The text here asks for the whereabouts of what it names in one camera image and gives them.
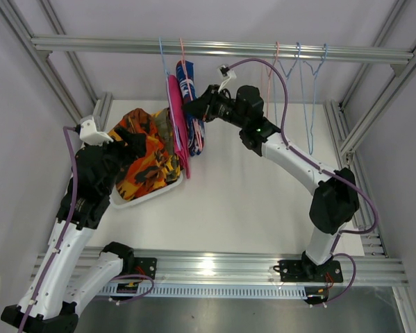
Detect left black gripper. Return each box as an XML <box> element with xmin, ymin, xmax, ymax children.
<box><xmin>88</xmin><ymin>126</ymin><xmax>146</xmax><ymax>196</ymax></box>

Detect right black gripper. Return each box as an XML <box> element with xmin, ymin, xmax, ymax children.
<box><xmin>181</xmin><ymin>85</ymin><xmax>247</xmax><ymax>130</ymax></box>

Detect yellow grey camouflage trousers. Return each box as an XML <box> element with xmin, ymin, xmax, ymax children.
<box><xmin>152</xmin><ymin>108</ymin><xmax>174</xmax><ymax>155</ymax></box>

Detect orange camouflage trousers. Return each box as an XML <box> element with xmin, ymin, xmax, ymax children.
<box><xmin>109</xmin><ymin>108</ymin><xmax>181</xmax><ymax>200</ymax></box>

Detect blue white patterned trousers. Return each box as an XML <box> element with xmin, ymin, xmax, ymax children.
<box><xmin>175</xmin><ymin>60</ymin><xmax>207</xmax><ymax>157</ymax></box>

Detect pink hanger of orange trousers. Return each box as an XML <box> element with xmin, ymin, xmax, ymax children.
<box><xmin>265</xmin><ymin>41</ymin><xmax>280</xmax><ymax>118</ymax></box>

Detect light blue wire hanger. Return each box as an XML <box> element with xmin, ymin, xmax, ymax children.
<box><xmin>299</xmin><ymin>43</ymin><xmax>328</xmax><ymax>156</ymax></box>

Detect blue hanger of camouflage trousers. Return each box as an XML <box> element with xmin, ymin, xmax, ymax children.
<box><xmin>277</xmin><ymin>42</ymin><xmax>301</xmax><ymax>80</ymax></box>

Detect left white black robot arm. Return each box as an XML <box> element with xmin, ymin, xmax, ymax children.
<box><xmin>1</xmin><ymin>128</ymin><xmax>147</xmax><ymax>332</ymax></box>

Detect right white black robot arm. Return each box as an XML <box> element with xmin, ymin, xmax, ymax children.
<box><xmin>183</xmin><ymin>85</ymin><xmax>360</xmax><ymax>281</ymax></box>

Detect pink trousers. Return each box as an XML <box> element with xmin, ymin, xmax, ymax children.
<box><xmin>167</xmin><ymin>75</ymin><xmax>191</xmax><ymax>179</ymax></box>

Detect white plastic basket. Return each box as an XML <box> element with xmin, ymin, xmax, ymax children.
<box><xmin>110</xmin><ymin>173</ymin><xmax>185</xmax><ymax>210</ymax></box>

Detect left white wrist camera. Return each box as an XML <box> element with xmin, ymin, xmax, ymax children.
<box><xmin>76</xmin><ymin>115</ymin><xmax>113</xmax><ymax>146</ymax></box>

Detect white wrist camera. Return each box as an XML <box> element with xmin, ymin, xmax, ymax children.
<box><xmin>76</xmin><ymin>115</ymin><xmax>113</xmax><ymax>146</ymax></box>
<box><xmin>217</xmin><ymin>65</ymin><xmax>237</xmax><ymax>91</ymax></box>

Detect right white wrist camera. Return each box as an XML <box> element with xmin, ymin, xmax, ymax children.
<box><xmin>217</xmin><ymin>65</ymin><xmax>237</xmax><ymax>91</ymax></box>

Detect aluminium hanging rail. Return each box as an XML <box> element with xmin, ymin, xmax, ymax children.
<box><xmin>31</xmin><ymin>35</ymin><xmax>414</xmax><ymax>65</ymax></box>

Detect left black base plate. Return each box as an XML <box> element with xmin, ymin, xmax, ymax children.
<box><xmin>133</xmin><ymin>257</ymin><xmax>158</xmax><ymax>279</ymax></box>

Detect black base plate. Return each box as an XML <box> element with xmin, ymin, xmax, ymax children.
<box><xmin>133</xmin><ymin>257</ymin><xmax>158</xmax><ymax>279</ymax></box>
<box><xmin>272</xmin><ymin>259</ymin><xmax>343</xmax><ymax>283</ymax></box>

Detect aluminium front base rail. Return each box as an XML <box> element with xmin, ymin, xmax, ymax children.
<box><xmin>29</xmin><ymin>246</ymin><xmax>410</xmax><ymax>287</ymax></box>

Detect white slotted cable duct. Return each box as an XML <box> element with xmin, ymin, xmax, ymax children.
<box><xmin>97</xmin><ymin>282</ymin><xmax>307</xmax><ymax>300</ymax></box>

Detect aluminium frame left posts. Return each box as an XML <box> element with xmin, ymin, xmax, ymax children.
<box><xmin>0</xmin><ymin>1</ymin><xmax>113</xmax><ymax>125</ymax></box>

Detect aluminium frame posts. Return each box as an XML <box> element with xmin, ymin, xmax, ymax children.
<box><xmin>0</xmin><ymin>1</ymin><xmax>113</xmax><ymax>125</ymax></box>
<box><xmin>338</xmin><ymin>1</ymin><xmax>416</xmax><ymax>261</ymax></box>

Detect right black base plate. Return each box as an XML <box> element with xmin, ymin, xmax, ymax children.
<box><xmin>272</xmin><ymin>259</ymin><xmax>343</xmax><ymax>283</ymax></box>

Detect aluminium frame right posts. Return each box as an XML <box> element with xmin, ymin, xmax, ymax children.
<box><xmin>338</xmin><ymin>1</ymin><xmax>416</xmax><ymax>261</ymax></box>

